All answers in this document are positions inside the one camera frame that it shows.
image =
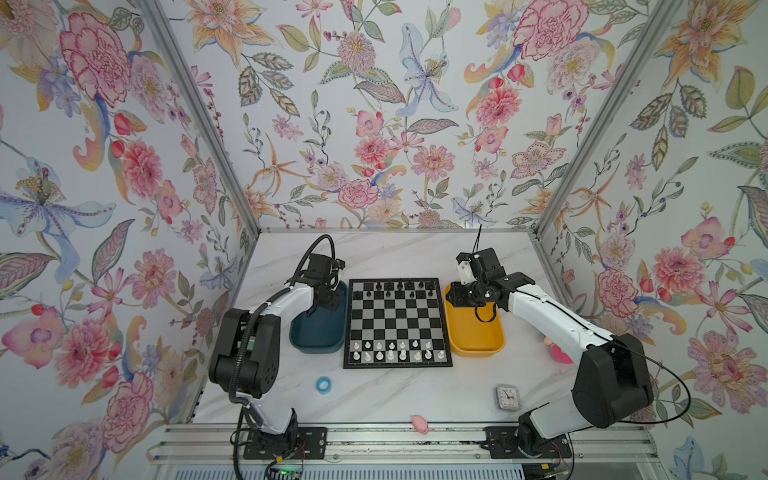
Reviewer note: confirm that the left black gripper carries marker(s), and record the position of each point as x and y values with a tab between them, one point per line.
334	302

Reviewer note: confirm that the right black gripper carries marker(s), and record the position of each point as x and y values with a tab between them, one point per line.
455	289

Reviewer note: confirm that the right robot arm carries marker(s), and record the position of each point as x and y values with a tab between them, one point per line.
612	380

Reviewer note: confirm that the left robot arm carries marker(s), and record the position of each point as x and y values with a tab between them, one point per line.
223	360

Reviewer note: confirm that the yellow plastic tray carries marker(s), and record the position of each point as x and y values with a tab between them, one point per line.
473	332

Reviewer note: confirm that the teal plastic tray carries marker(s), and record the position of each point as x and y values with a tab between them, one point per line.
322	331

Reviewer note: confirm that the black white chessboard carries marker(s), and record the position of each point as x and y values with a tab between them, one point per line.
403	318

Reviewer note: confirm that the pink plush doll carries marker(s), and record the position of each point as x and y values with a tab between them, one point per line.
556	353

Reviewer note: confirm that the small white clock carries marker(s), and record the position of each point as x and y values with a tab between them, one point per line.
507	397

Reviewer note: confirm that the pink eraser toy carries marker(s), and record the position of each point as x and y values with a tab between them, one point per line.
420	425

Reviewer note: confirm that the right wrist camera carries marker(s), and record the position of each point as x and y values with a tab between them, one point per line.
464	269

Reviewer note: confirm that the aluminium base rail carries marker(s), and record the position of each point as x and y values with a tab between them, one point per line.
399	443

